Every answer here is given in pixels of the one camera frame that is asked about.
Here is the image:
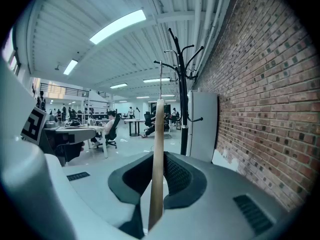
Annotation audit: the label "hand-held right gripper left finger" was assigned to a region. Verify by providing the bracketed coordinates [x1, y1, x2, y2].
[107, 151, 154, 206]

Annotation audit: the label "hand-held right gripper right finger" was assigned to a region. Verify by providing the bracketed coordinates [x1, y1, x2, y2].
[162, 151, 208, 210]

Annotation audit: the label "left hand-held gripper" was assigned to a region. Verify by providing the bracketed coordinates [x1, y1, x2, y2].
[20, 105, 85, 165]

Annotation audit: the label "wooden stick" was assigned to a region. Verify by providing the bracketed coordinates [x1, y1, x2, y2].
[147, 60, 166, 235]

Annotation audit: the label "black metal coat rack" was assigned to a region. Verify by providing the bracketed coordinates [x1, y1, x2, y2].
[153, 27, 205, 156]

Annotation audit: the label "office desk with white legs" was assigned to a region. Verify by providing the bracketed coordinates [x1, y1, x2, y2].
[44, 124, 109, 159]

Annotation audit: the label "black mesh office chair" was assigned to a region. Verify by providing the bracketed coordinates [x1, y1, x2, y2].
[96, 113, 121, 150]

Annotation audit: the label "white tall cabinet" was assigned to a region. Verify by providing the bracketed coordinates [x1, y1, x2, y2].
[186, 89, 219, 163]

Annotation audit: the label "round table with black legs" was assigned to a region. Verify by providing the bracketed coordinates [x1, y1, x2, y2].
[123, 118, 146, 137]

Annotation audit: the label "mezzanine metal railing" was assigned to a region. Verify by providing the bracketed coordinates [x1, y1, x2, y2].
[39, 82, 90, 98]

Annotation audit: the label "long ceiling light panel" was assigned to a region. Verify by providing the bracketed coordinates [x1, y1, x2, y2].
[142, 77, 172, 84]
[109, 82, 129, 90]
[89, 8, 147, 46]
[62, 58, 79, 76]

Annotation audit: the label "white ceiling pipes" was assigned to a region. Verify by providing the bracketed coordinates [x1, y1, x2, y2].
[189, 0, 235, 72]

